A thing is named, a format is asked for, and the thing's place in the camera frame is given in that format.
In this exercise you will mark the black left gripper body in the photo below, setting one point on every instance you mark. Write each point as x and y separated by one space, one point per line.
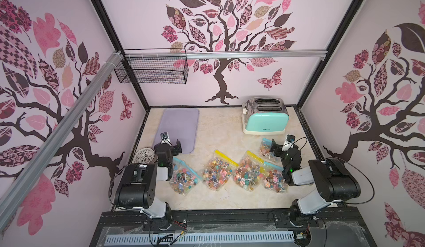
175 150

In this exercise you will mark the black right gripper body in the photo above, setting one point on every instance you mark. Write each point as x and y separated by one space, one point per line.
279 150

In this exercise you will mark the purple plastic tray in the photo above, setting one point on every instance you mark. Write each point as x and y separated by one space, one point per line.
180 124

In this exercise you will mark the yellow-zip candy bag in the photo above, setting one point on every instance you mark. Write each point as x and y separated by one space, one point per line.
218 171
250 172

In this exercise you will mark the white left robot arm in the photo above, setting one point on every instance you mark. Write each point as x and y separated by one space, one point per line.
137 187

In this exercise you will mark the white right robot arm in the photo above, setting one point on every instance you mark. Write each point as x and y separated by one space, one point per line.
333 182

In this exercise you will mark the blue-zip candy bag back right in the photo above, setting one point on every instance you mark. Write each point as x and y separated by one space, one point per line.
265 150

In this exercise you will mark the blue-zip candy bag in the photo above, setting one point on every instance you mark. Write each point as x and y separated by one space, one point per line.
184 179
265 150
273 178

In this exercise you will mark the blue-zip candy bag front right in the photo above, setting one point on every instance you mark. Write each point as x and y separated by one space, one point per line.
273 178

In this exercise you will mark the blue-zip candy bag front left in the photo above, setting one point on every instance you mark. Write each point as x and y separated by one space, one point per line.
184 179

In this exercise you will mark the white round strainer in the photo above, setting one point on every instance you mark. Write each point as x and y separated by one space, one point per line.
144 156

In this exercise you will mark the mint green toaster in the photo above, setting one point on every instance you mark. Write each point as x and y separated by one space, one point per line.
264 116

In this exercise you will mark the white slotted cable duct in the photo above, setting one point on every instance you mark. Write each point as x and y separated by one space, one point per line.
191 239

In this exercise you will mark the black wire basket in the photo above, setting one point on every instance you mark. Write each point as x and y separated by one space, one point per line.
153 66

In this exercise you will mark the aluminium rail back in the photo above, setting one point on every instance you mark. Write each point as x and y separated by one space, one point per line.
231 55

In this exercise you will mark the aluminium rail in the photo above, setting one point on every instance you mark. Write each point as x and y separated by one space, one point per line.
19 189
231 55

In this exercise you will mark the aluminium rail left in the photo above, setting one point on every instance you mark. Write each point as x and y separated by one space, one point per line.
19 189

